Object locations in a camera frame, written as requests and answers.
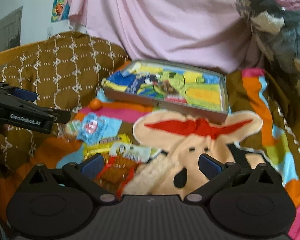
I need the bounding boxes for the red orange snack packet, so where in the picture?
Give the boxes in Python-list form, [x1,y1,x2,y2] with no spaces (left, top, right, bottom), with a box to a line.
[93,154,139,199]

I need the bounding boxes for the yellow snack packet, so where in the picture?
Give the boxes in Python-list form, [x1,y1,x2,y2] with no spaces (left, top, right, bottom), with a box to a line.
[83,133,131,160]

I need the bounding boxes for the light blue candy packet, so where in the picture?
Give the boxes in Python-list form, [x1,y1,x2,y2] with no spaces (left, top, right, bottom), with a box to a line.
[76,113,122,145]

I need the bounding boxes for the white green snack packet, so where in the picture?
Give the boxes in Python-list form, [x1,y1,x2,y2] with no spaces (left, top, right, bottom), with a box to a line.
[109,141,161,163]

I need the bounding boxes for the rice cracker bar pack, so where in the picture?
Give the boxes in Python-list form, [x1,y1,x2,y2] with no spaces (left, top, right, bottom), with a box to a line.
[122,154,177,195]

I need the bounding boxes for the dark blue snack stick pack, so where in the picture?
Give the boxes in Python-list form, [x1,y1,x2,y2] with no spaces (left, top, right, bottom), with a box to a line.
[125,75,152,95]

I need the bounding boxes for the clear pack brown cookies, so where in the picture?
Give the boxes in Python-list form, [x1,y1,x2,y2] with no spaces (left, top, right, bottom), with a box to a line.
[158,80,187,103]

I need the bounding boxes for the brown PF patterned pillow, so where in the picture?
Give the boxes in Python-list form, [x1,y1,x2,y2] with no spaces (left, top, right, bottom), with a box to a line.
[0,31,128,173]

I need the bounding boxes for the colourful cartoon monkey blanket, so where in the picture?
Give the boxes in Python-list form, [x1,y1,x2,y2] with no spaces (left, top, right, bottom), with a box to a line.
[0,61,300,240]

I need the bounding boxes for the small orange fruit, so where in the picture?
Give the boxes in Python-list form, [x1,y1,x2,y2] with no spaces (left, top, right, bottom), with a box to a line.
[88,99,103,111]

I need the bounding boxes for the grey tray with cartoon drawing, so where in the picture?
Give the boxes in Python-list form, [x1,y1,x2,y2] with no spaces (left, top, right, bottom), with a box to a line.
[102,60,229,124]

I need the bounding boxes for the pink bed sheet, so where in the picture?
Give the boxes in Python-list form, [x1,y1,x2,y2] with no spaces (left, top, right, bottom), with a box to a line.
[67,0,264,73]

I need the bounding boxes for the bundle of clothes in plastic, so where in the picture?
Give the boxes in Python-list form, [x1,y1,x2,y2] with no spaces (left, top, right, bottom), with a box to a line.
[235,0,300,98]

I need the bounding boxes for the wooden bed frame edge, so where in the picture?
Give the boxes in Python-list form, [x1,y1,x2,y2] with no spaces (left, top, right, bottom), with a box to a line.
[0,41,45,66]

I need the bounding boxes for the grey wall cabinet door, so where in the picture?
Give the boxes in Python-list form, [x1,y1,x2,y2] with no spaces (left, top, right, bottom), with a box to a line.
[0,7,23,52]

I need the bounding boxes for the colourful wall poster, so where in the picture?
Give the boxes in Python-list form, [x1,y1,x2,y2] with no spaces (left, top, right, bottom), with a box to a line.
[51,0,70,23]

